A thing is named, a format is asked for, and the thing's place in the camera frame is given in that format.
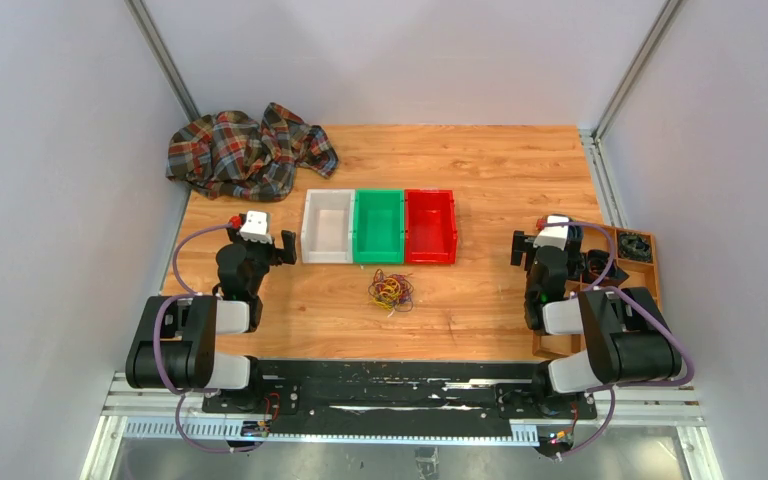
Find black coiled item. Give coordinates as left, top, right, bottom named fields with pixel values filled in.
left=581, top=249, right=630, bottom=287
left=617, top=231, right=653, bottom=263

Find red plastic bin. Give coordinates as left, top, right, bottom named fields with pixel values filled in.
left=404, top=189, right=458, bottom=265

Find plaid cloth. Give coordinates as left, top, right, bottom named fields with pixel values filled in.
left=165, top=103, right=339, bottom=202

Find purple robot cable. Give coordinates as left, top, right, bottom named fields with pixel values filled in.
left=152, top=222, right=277, bottom=456
left=552, top=221, right=697, bottom=460

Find white plastic bin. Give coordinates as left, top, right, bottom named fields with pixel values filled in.
left=301, top=189, right=356, bottom=264

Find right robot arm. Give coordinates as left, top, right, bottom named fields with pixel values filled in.
left=510, top=215, right=695, bottom=417

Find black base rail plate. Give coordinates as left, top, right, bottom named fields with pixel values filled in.
left=202, top=359, right=596, bottom=438

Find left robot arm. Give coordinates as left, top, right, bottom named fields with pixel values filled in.
left=125, top=210, right=297, bottom=413

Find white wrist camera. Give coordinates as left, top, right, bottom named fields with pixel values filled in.
left=238, top=210, right=274, bottom=244
left=534, top=215, right=570, bottom=250

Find black coiled item far right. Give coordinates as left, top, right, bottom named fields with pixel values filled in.
left=617, top=231, right=653, bottom=263

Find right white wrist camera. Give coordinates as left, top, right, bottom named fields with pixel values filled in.
left=534, top=215, right=570, bottom=250

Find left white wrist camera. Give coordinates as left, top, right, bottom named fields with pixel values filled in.
left=238, top=210, right=274, bottom=244

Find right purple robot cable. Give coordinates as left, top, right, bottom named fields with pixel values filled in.
left=552, top=221, right=697, bottom=460

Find green plastic bin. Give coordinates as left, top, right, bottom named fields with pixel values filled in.
left=352, top=189, right=405, bottom=264

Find black coiled item centre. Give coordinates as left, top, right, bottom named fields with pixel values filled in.
left=581, top=249, right=630, bottom=287

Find yellow cable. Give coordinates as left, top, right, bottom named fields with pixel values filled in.
left=369, top=273, right=413, bottom=311

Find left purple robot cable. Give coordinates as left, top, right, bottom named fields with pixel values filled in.
left=152, top=222, right=277, bottom=456

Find wooden compartment tray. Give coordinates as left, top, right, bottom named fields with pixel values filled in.
left=532, top=225, right=662, bottom=360

